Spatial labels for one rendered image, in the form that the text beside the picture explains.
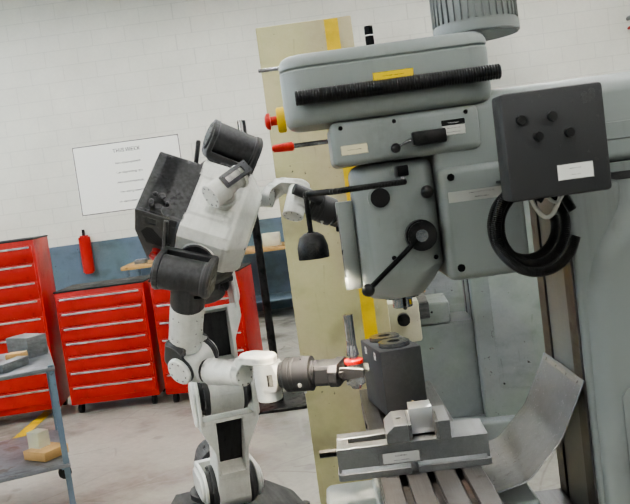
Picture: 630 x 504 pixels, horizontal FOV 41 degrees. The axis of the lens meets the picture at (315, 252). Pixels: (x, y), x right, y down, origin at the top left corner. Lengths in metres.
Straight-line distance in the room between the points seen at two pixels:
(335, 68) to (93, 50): 9.67
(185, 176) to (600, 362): 1.14
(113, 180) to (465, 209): 9.57
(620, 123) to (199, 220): 1.05
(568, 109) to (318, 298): 2.24
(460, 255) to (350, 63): 0.49
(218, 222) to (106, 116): 9.19
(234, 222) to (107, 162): 9.14
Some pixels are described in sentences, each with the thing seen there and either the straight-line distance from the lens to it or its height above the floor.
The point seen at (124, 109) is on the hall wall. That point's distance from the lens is 11.29.
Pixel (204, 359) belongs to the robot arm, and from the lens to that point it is 2.30.
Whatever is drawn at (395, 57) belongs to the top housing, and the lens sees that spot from 1.89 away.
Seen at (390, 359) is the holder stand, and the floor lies 1.09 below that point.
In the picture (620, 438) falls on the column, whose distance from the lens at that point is 2.01.
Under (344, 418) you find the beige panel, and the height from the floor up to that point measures 0.53.
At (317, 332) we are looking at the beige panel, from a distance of 3.78.
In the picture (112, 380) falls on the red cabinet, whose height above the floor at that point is 0.24.
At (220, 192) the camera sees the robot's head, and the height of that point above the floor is 1.61.
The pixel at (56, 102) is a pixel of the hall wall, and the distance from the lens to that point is 11.52.
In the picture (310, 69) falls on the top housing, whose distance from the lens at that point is 1.88.
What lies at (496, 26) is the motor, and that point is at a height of 1.89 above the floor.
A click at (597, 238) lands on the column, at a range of 1.94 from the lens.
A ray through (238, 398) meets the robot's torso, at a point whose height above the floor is 0.99.
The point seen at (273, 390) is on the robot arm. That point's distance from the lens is 2.13.
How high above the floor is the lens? 1.61
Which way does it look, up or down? 5 degrees down
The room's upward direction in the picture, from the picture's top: 8 degrees counter-clockwise
